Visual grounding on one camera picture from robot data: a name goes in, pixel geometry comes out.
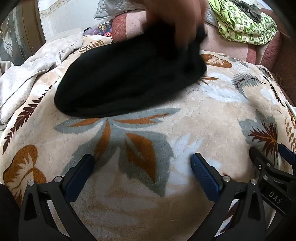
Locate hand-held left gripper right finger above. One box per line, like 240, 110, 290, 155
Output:
190, 152, 264, 241

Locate grey quilted pillow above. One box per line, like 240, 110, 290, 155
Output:
94, 0, 220, 27

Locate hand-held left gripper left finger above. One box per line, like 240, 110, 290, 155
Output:
18, 153, 97, 241

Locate purple cloth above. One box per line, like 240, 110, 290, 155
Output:
83, 27, 100, 37

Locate green patterned quilt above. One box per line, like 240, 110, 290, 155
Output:
208, 0, 278, 46

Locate wooden door with glass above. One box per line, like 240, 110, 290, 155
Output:
0, 2, 47, 63

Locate leaf print blanket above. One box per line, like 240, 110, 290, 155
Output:
0, 35, 296, 241

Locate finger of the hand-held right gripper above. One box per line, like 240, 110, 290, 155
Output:
249, 146, 296, 186
278, 143, 296, 163

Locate colourful packet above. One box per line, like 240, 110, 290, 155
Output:
97, 23, 114, 37

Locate beige fleece cloth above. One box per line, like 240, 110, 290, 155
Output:
0, 28, 85, 130

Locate red pink headboard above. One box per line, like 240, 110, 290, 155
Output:
111, 10, 296, 105

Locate black pants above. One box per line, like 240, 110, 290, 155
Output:
54, 22, 208, 118

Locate dark cloth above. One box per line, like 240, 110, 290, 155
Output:
0, 184, 22, 241

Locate dark grey garment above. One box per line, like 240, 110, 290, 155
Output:
231, 0, 262, 24

